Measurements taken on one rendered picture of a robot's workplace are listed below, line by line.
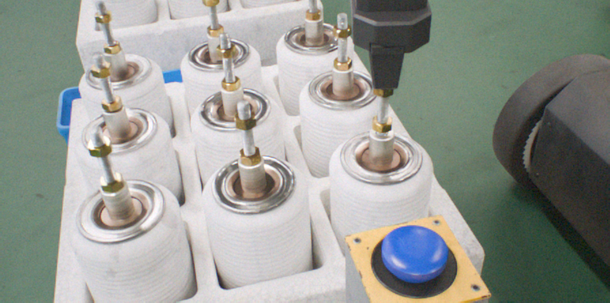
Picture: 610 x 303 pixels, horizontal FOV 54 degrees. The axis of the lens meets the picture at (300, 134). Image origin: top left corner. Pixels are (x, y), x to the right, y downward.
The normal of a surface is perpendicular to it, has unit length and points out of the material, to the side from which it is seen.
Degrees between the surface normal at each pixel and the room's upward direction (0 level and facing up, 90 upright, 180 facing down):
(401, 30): 90
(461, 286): 0
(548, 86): 31
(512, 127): 73
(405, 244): 0
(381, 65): 90
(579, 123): 45
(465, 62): 0
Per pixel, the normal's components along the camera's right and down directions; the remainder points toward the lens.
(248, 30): 0.22, 0.59
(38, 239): -0.05, -0.79
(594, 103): -0.72, -0.40
